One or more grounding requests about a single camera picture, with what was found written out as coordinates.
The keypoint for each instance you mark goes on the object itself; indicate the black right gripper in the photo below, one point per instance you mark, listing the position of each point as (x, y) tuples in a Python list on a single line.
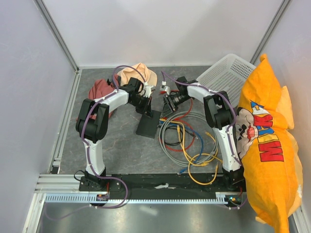
[(166, 110)]

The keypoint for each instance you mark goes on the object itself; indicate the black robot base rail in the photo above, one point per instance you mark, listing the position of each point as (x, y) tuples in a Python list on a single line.
[(160, 186)]

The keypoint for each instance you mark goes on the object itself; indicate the peach bucket hat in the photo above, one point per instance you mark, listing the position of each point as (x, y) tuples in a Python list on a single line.
[(140, 71)]

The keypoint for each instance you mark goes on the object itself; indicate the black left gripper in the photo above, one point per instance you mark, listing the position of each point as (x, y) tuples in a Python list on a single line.
[(148, 110)]

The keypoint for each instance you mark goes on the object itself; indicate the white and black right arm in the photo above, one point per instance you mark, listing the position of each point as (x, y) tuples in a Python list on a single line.
[(219, 113)]

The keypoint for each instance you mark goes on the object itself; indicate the orange cartoon pillow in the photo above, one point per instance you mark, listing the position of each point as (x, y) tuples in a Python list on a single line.
[(268, 152)]

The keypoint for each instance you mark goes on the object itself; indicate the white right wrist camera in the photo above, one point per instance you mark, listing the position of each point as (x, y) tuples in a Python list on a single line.
[(164, 89)]

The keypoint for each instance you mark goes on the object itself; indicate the black network switch box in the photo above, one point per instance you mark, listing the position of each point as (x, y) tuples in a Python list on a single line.
[(147, 126)]

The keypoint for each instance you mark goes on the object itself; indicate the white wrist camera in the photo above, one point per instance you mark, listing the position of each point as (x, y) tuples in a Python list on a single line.
[(148, 90), (164, 89)]

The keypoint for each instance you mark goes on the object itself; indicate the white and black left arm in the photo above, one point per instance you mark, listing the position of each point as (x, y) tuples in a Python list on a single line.
[(92, 122)]

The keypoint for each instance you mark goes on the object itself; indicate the grey slotted cable duct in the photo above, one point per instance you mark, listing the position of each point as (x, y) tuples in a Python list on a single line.
[(220, 198)]

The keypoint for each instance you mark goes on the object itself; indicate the red crumpled shirt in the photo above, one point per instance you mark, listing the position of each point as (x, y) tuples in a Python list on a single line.
[(103, 87)]

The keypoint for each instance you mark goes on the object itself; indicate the white plastic basket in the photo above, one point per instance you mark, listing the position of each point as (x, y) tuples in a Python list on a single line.
[(228, 74)]

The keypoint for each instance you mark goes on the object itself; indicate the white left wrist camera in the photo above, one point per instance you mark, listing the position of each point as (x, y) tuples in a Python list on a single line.
[(148, 90)]

